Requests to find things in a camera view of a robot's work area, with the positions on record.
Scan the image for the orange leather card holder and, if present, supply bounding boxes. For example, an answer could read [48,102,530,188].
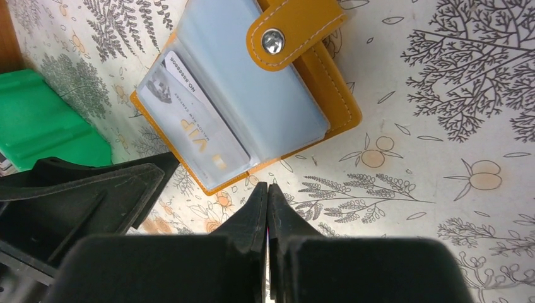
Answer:
[131,1,362,195]

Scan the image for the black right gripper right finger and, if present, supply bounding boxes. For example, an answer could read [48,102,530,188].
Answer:
[267,184,323,302]

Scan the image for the green plastic bin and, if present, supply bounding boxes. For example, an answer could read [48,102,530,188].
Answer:
[1,69,112,174]

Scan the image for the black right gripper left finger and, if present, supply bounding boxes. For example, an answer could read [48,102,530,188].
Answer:
[211,182,268,302]

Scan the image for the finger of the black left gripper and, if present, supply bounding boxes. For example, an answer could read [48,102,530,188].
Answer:
[31,152,180,229]

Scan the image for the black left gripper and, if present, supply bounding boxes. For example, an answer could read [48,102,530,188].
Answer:
[1,163,164,302]

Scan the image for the silver VIP card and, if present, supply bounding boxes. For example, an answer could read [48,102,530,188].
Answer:
[136,50,253,191]

